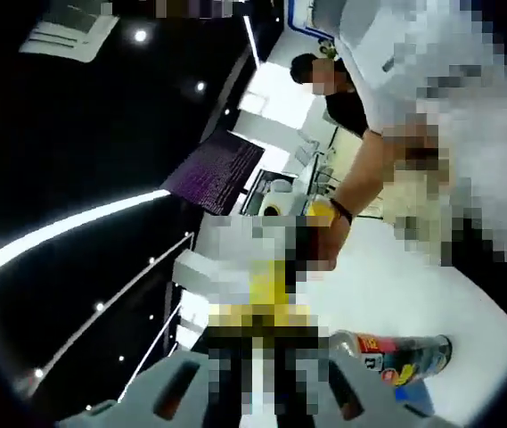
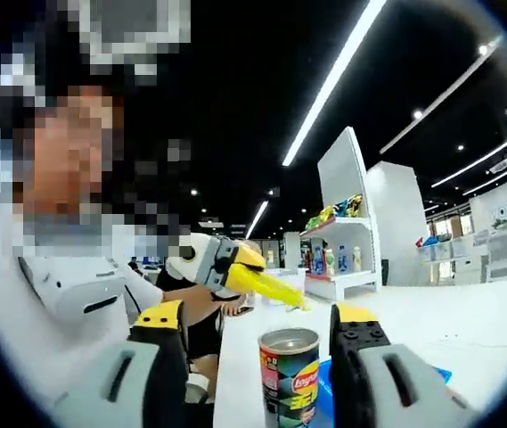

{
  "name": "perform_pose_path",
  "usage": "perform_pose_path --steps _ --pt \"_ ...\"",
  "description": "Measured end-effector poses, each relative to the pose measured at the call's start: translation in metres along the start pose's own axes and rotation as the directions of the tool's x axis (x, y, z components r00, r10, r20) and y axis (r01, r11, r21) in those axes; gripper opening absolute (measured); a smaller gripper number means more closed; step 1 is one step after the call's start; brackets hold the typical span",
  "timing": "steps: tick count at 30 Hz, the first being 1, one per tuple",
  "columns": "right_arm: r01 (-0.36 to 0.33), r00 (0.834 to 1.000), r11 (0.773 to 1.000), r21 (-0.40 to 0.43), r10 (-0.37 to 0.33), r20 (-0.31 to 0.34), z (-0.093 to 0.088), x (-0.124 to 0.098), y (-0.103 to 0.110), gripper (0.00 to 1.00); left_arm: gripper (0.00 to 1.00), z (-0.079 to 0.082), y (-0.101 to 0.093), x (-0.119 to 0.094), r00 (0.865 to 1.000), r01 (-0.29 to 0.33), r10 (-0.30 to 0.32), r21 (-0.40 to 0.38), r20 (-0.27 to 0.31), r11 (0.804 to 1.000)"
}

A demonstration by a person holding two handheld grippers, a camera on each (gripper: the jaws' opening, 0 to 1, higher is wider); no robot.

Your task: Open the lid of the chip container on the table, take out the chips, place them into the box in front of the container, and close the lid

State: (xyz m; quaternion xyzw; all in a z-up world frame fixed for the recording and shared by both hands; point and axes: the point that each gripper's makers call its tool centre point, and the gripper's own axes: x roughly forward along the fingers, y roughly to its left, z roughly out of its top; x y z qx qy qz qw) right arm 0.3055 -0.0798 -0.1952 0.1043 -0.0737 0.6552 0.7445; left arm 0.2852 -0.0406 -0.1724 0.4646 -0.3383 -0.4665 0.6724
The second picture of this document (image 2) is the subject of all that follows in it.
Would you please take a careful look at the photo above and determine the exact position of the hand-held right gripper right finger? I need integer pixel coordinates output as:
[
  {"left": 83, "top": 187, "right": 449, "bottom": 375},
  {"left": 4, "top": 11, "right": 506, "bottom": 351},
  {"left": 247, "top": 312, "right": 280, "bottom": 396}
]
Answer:
[{"left": 328, "top": 302, "right": 477, "bottom": 428}]

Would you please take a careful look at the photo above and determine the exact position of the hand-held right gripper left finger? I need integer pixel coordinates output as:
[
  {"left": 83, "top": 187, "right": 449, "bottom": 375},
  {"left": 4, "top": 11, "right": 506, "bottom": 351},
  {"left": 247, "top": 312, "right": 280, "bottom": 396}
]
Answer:
[{"left": 54, "top": 299, "right": 191, "bottom": 428}]

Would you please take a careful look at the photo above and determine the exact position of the blue plastic box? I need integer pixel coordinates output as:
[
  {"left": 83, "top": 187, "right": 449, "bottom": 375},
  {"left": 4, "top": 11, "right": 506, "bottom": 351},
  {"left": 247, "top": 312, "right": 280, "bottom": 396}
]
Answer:
[{"left": 316, "top": 359, "right": 454, "bottom": 402}]

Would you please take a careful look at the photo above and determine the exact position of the dark printed chip container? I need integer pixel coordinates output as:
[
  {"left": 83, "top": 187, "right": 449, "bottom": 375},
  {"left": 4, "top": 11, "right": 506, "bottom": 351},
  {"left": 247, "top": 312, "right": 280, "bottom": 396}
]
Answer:
[{"left": 258, "top": 328, "right": 321, "bottom": 427}]

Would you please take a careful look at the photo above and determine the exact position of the blue label white bottle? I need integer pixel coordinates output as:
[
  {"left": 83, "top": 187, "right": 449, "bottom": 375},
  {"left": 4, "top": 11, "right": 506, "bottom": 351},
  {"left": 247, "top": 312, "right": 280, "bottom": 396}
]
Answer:
[{"left": 337, "top": 243, "right": 352, "bottom": 272}]

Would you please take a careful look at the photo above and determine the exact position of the white table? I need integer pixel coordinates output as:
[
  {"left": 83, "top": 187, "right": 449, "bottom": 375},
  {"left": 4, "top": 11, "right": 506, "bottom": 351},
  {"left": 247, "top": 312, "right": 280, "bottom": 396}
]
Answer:
[{"left": 212, "top": 272, "right": 507, "bottom": 428}]

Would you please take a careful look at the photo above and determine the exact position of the pile of colourful snack bags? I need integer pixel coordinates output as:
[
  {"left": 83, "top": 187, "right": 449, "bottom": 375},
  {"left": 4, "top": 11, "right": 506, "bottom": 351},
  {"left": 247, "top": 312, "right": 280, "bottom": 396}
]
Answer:
[{"left": 305, "top": 193, "right": 365, "bottom": 232}]

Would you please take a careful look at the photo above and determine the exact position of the white chest device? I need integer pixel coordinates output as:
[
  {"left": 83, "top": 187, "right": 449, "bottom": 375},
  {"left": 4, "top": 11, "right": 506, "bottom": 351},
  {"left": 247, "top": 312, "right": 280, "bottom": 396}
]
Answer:
[{"left": 18, "top": 255, "right": 165, "bottom": 323}]

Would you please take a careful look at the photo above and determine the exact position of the white display shelf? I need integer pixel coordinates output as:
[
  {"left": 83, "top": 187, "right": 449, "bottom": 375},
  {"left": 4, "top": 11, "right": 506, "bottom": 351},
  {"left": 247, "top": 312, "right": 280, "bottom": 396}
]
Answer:
[{"left": 299, "top": 126, "right": 384, "bottom": 305}]

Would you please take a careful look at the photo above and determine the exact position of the person's white shirt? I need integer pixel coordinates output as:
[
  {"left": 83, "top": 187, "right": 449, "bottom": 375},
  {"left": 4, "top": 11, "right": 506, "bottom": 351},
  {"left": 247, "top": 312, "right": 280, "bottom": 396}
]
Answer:
[{"left": 0, "top": 256, "right": 159, "bottom": 407}]

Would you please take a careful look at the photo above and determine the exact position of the white pillar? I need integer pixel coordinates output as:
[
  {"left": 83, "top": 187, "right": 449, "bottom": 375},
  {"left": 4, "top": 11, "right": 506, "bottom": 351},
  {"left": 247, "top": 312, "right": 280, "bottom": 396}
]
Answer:
[{"left": 366, "top": 160, "right": 430, "bottom": 286}]

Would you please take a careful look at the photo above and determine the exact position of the long ceiling light strip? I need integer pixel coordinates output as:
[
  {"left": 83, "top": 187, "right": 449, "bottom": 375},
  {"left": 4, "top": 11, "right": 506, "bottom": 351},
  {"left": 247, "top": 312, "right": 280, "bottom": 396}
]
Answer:
[{"left": 282, "top": 0, "right": 388, "bottom": 168}]

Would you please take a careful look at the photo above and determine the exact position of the row of white crates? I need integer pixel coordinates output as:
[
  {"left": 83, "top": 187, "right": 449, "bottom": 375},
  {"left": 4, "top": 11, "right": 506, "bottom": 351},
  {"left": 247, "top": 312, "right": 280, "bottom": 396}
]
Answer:
[{"left": 415, "top": 221, "right": 507, "bottom": 283}]

